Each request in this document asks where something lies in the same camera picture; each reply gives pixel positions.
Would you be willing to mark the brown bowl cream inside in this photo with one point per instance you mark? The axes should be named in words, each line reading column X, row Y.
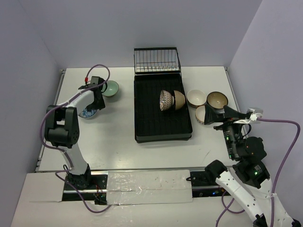
column 217, row 100

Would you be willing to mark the silver taped cover plate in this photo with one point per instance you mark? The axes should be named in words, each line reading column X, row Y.
column 148, row 187

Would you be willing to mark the black aluminium mounting rail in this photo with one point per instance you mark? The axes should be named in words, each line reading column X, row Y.
column 97, row 191

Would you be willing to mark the white bowl brown outside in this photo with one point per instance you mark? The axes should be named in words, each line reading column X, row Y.
column 196, row 98

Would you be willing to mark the blue and white floral bowl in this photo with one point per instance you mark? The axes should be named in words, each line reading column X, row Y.
column 87, row 114

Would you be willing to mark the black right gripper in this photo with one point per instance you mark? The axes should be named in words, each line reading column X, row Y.
column 211, row 115

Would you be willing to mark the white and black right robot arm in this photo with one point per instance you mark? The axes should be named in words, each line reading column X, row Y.
column 254, row 190

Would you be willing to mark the black bowl tan outside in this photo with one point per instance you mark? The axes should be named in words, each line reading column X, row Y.
column 179, row 100

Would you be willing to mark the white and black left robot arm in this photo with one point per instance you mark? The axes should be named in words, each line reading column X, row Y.
column 63, row 132

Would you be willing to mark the black dish rack tray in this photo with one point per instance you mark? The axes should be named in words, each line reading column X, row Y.
column 152, row 124

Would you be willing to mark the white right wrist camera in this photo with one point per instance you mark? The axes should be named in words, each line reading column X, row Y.
column 252, row 116

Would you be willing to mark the black wire plate rack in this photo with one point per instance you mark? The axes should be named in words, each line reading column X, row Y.
column 156, row 60

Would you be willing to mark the pale green bowl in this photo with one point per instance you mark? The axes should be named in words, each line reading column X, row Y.
column 112, row 89

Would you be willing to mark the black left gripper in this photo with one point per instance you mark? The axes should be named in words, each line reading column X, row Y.
column 97, row 103

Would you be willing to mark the white bowl patterned rim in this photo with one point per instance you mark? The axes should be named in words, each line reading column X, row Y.
column 200, row 114

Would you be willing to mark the red lattice patterned bowl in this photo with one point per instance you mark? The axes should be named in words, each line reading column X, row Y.
column 166, row 100

